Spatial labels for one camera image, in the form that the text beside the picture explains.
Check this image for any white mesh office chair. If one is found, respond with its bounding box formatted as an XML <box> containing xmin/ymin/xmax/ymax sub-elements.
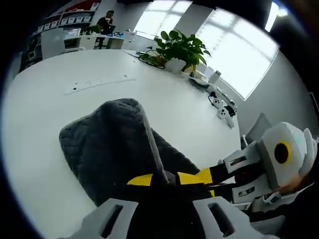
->
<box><xmin>40</xmin><ymin>27</ymin><xmax>66</xmax><ymax>61</ymax></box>

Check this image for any dark grey towel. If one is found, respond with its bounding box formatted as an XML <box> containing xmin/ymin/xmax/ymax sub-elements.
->
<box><xmin>59</xmin><ymin>98</ymin><xmax>203</xmax><ymax>208</ymax></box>

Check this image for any black cable bundle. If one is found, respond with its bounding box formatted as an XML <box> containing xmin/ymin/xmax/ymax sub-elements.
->
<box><xmin>138</xmin><ymin>51</ymin><xmax>167</xmax><ymax>70</ymax></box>

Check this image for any shelf with white storage bins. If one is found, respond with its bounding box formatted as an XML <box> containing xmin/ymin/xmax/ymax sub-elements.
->
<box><xmin>31</xmin><ymin>0</ymin><xmax>101</xmax><ymax>34</ymax></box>

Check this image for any bright window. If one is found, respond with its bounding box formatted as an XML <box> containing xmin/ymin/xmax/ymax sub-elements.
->
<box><xmin>135</xmin><ymin>0</ymin><xmax>193</xmax><ymax>41</ymax></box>
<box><xmin>194</xmin><ymin>7</ymin><xmax>280</xmax><ymax>101</ymax></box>

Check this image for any large potted green plant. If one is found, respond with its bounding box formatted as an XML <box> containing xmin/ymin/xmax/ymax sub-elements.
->
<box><xmin>149</xmin><ymin>29</ymin><xmax>212</xmax><ymax>74</ymax></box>

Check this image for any potted plant on desk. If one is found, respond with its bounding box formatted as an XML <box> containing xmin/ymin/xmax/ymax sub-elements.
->
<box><xmin>83</xmin><ymin>24</ymin><xmax>103</xmax><ymax>35</ymax></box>

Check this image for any grey chair back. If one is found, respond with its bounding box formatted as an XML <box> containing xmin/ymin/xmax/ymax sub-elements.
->
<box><xmin>245</xmin><ymin>113</ymin><xmax>274</xmax><ymax>148</ymax></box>

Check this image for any white game controller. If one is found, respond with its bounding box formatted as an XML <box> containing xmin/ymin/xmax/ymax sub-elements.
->
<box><xmin>208</xmin><ymin>91</ymin><xmax>225</xmax><ymax>108</ymax></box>
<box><xmin>216</xmin><ymin>105</ymin><xmax>235</xmax><ymax>129</ymax></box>

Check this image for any white office desk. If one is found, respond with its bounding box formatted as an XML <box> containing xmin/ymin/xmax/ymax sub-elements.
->
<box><xmin>63</xmin><ymin>31</ymin><xmax>126</xmax><ymax>51</ymax></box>

